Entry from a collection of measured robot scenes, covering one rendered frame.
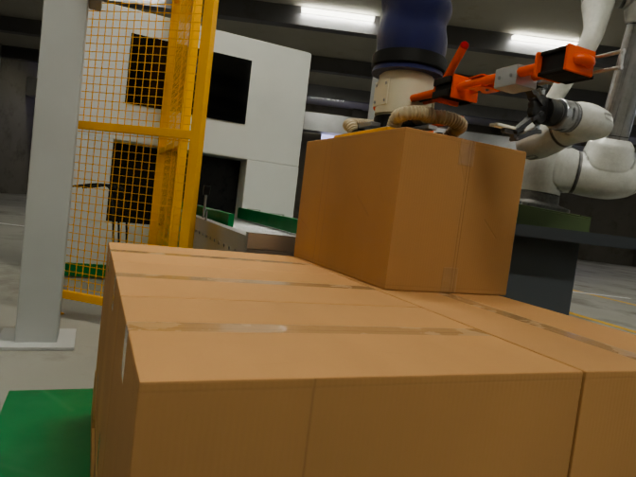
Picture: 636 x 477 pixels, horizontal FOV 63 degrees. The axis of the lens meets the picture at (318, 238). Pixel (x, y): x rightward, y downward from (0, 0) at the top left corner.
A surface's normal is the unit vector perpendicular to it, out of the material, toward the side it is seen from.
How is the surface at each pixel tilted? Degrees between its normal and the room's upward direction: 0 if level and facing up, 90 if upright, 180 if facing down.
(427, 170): 90
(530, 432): 90
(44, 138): 90
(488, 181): 90
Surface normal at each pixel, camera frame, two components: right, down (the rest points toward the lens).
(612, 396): 0.39, 0.11
